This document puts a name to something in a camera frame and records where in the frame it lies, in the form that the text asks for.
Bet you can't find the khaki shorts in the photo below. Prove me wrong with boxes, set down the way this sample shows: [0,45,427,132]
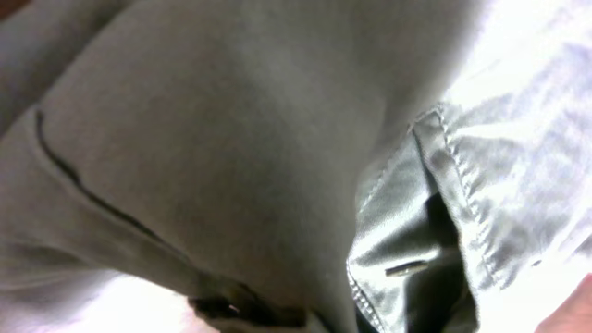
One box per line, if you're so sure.
[1,0,591,332]

